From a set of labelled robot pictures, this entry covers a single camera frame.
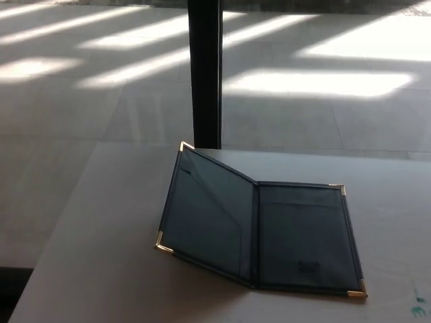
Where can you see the black vertical pillar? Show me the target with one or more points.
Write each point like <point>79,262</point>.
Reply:
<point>206,74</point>

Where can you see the dark blue gold-cornered diary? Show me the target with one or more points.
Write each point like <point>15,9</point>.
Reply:
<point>289,235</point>

